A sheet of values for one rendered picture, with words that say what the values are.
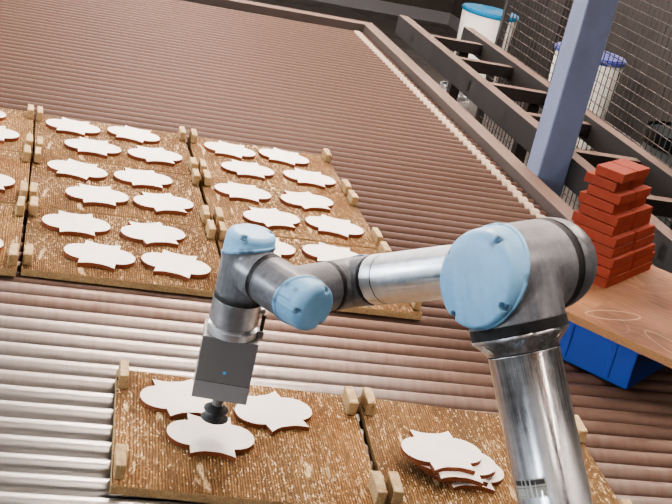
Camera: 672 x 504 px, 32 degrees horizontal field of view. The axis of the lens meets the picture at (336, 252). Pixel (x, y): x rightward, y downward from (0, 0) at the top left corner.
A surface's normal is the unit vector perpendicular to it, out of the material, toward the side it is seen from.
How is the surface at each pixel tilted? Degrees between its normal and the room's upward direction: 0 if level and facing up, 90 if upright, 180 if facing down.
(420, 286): 108
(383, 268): 69
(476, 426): 0
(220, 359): 90
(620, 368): 90
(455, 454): 0
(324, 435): 0
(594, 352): 90
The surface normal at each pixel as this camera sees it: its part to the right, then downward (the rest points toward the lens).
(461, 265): -0.72, -0.03
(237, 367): 0.05, 0.36
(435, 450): 0.21, -0.91
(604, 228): -0.61, 0.16
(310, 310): 0.68, 0.39
